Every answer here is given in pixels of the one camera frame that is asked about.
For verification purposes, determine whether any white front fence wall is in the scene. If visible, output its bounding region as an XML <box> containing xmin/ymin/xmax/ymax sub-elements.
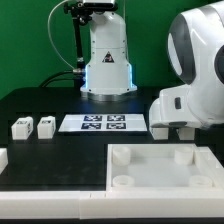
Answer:
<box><xmin>0</xmin><ymin>189</ymin><xmax>224</xmax><ymax>219</ymax></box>

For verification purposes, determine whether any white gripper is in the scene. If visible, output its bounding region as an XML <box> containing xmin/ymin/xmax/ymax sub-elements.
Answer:
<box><xmin>149</xmin><ymin>85</ymin><xmax>214</xmax><ymax>129</ymax></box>

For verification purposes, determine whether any white right fence wall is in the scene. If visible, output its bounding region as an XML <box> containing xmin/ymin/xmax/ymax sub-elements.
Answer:
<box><xmin>195</xmin><ymin>147</ymin><xmax>224</xmax><ymax>190</ymax></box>

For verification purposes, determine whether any black cable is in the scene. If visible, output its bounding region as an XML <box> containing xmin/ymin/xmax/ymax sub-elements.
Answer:
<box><xmin>39</xmin><ymin>70</ymin><xmax>83</xmax><ymax>89</ymax></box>

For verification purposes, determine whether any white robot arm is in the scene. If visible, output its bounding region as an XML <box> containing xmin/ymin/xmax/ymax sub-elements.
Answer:
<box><xmin>81</xmin><ymin>0</ymin><xmax>224</xmax><ymax>128</ymax></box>

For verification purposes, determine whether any white square table top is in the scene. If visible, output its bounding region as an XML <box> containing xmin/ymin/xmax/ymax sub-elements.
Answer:
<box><xmin>106</xmin><ymin>144</ymin><xmax>219</xmax><ymax>191</ymax></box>

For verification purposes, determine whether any white sheet with markers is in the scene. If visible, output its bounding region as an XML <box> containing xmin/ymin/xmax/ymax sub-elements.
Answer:
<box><xmin>59</xmin><ymin>114</ymin><xmax>147</xmax><ymax>132</ymax></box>

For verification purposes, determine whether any white left fence block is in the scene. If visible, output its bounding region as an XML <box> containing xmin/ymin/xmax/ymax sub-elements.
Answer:
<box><xmin>0</xmin><ymin>148</ymin><xmax>8</xmax><ymax>174</ymax></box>

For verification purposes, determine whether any grey cable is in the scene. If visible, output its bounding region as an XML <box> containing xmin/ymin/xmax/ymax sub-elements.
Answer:
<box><xmin>47</xmin><ymin>0</ymin><xmax>78</xmax><ymax>71</ymax></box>

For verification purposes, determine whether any white fence wall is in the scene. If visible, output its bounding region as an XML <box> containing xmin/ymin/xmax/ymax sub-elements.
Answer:
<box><xmin>0</xmin><ymin>189</ymin><xmax>224</xmax><ymax>219</ymax></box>
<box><xmin>195</xmin><ymin>147</ymin><xmax>224</xmax><ymax>190</ymax></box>

